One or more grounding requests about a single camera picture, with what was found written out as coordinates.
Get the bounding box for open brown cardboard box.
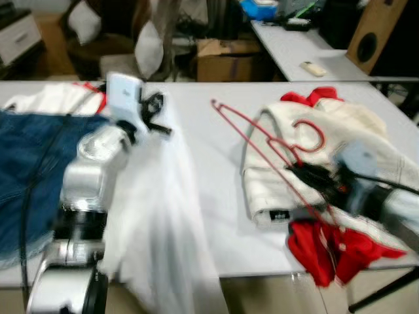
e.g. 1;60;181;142
196;37;264;83

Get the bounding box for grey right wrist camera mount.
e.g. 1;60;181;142
331;142;379;210

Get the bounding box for white desk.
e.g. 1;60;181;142
251;18;419;83

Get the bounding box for white thin garment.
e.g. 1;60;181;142
97;98;230;314

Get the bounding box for cream jacket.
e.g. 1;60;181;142
240;98;419;231

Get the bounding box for wooden loudspeaker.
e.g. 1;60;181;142
345;0;411;76

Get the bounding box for white pillow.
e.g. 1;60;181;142
134;20;166;79
67;0;103;46

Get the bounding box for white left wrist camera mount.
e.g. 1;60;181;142
105;72;146;130

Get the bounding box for cream remote control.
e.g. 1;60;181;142
299;60;327;78

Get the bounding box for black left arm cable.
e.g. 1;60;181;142
18;98;89;292

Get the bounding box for black device on desk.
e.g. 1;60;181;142
283;18;313;33

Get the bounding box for white drawer unit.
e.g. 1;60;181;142
0;9;44;66

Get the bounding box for red wire clothes hanger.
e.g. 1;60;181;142
210;98;346;283

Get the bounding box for blue denim jeans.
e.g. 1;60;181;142
0;109;111;270

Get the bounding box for blue plastic box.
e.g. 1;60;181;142
240;0;280;21

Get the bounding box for black tripod leg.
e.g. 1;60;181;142
347;267;419;314

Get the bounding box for red garment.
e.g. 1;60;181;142
280;86;408;288

